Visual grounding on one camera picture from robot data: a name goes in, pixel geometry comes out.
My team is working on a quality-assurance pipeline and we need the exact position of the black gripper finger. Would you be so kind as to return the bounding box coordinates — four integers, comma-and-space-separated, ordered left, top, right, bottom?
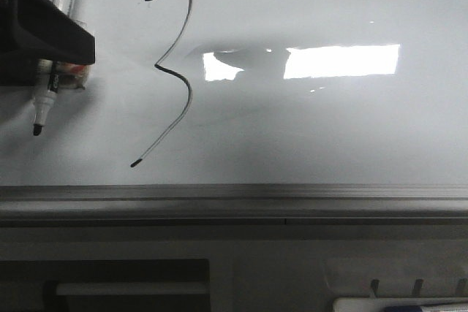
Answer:
1, 0, 95, 85

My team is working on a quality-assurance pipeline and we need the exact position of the white black whiteboard marker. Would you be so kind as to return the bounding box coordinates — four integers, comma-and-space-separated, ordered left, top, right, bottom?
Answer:
32, 0, 75, 137

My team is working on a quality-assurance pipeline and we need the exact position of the red magnet taped to marker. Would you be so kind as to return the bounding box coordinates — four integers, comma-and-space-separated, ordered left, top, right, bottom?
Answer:
56, 63, 91, 89

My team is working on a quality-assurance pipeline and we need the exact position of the grey marker tray with hooks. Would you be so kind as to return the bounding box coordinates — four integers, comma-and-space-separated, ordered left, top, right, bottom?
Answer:
324, 258, 467, 305

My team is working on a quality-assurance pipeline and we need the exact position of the white marker in tray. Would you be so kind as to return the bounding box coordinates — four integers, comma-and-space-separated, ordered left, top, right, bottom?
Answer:
333, 297, 467, 312

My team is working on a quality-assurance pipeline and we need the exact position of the white whiteboard with aluminium frame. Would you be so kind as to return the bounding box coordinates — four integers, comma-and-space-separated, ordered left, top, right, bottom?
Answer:
1, 0, 467, 225

